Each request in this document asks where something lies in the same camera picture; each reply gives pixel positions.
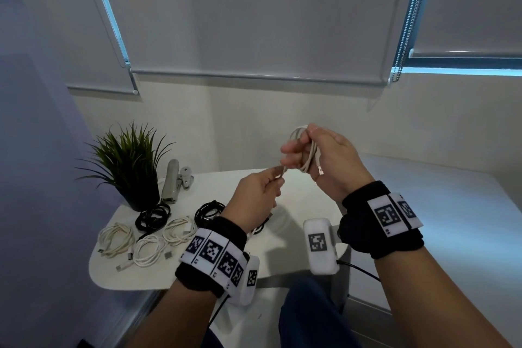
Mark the grey oblong device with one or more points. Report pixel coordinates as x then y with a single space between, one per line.
170 180

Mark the person's left hand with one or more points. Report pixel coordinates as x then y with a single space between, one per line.
253 201

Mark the green plant in black pot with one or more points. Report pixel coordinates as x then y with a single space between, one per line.
140 192

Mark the black wristband with marker tags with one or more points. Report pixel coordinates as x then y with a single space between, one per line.
212 258
379 221

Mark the person's right hand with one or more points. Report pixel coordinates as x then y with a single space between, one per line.
338 164

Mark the person's right forearm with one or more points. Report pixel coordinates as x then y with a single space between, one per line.
436 303

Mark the person's left leg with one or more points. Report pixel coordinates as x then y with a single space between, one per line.
213 339

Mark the person's left forearm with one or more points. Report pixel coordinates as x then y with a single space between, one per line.
171 319

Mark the wide white roller blind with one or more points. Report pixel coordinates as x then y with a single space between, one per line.
253 9

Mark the person's right leg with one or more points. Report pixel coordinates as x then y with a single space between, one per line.
318 319

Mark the small white gadget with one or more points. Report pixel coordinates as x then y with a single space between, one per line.
186 176

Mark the person's leg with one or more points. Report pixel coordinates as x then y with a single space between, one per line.
213 339
318 319

